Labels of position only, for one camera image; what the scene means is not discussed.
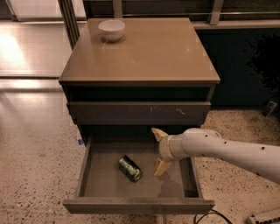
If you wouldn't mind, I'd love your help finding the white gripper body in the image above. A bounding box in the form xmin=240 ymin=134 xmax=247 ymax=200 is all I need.
xmin=159 ymin=135 xmax=184 ymax=162

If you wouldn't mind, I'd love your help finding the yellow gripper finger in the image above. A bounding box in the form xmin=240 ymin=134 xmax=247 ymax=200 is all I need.
xmin=151 ymin=128 xmax=168 ymax=142
xmin=154 ymin=158 xmax=172 ymax=177

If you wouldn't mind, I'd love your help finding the green soda can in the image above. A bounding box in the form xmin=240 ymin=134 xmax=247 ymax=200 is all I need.
xmin=118 ymin=156 xmax=142 ymax=182

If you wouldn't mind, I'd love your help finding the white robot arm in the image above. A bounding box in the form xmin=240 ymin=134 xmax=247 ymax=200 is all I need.
xmin=151 ymin=128 xmax=280 ymax=184

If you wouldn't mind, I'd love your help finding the open middle drawer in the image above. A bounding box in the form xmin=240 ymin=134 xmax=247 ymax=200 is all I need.
xmin=63 ymin=138 xmax=215 ymax=214

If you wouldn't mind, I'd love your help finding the brown drawer cabinet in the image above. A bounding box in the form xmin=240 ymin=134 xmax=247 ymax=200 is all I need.
xmin=59 ymin=18 xmax=220 ymax=144

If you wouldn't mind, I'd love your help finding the closed top drawer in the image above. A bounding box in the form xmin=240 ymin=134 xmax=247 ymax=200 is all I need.
xmin=67 ymin=101 xmax=211 ymax=126

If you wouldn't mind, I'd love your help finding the white ceramic bowl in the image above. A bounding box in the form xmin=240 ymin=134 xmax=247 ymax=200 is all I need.
xmin=98 ymin=19 xmax=125 ymax=42

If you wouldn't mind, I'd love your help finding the white power strip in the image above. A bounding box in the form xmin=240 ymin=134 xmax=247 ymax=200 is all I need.
xmin=246 ymin=208 xmax=280 ymax=224

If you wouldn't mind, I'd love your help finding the metal window railing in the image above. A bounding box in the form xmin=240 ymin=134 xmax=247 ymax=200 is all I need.
xmin=71 ymin=0 xmax=280 ymax=25

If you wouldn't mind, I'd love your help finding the black cable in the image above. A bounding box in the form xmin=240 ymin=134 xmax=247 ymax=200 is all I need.
xmin=193 ymin=208 xmax=234 ymax=224

